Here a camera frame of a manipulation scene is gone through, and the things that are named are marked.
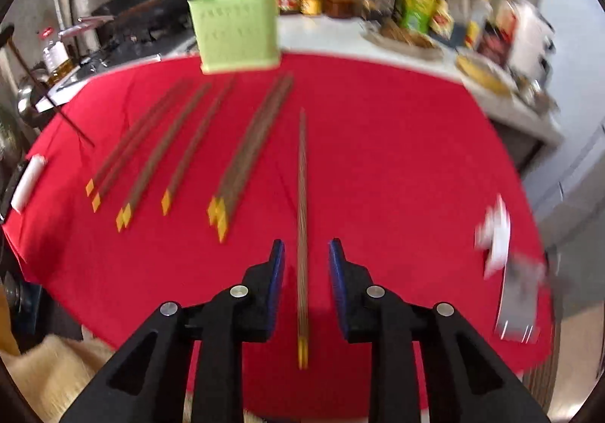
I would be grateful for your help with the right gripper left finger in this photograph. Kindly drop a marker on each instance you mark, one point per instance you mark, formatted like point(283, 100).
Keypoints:
point(243, 313)

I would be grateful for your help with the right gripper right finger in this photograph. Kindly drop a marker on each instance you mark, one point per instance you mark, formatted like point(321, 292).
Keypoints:
point(370, 313)

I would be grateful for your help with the wooden chopstick ten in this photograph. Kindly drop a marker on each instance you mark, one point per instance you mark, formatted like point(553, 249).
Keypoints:
point(302, 248)

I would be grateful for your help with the wooden chopstick seven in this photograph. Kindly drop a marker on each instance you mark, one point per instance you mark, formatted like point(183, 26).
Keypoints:
point(227, 176)

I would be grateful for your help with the wooden chopstick nine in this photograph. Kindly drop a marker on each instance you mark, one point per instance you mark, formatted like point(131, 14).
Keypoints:
point(257, 153)

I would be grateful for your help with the wooden chopstick four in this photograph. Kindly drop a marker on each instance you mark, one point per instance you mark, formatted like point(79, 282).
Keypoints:
point(160, 153)

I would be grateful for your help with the wooden chopstick six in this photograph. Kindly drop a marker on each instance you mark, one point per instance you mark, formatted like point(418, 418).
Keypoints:
point(183, 165)

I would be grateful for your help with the wooden chopstick five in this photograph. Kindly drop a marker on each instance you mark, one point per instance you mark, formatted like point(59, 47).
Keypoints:
point(168, 153)

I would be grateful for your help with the wooden chopstick three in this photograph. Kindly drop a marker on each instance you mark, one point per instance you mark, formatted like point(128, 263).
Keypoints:
point(102, 190)

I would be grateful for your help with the wooden chopstick two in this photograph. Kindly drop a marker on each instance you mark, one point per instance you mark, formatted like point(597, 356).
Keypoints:
point(116, 152)

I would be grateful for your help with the white tissue right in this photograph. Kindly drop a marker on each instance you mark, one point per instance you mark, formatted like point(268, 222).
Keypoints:
point(493, 235)

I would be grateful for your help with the red tablecloth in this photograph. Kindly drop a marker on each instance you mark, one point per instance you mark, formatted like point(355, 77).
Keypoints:
point(401, 167)

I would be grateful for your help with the white tissue roll left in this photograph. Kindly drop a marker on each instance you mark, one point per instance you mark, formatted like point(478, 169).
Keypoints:
point(27, 183)

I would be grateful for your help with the yellow bowl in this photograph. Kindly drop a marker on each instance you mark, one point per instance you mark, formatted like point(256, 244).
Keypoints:
point(485, 73)

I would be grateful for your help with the plate of cooked food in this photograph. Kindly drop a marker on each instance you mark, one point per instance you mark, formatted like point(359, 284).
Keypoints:
point(389, 36)

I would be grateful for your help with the green utensil holder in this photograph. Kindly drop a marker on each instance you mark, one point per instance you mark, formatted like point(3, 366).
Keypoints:
point(236, 35)

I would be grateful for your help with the black wok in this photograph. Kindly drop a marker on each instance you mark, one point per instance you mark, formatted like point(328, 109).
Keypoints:
point(149, 9)

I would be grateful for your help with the cooking oil bottle left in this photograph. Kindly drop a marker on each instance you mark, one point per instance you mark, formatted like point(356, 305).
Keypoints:
point(56, 57)

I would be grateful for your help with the green label bottle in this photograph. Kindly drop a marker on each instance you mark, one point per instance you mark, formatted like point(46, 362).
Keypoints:
point(417, 15)

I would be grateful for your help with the steel pot lid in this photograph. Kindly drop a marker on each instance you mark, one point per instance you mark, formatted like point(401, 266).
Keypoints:
point(27, 96)

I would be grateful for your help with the red lid chili jar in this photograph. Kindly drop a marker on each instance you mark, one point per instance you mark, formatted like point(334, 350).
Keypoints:
point(341, 9)

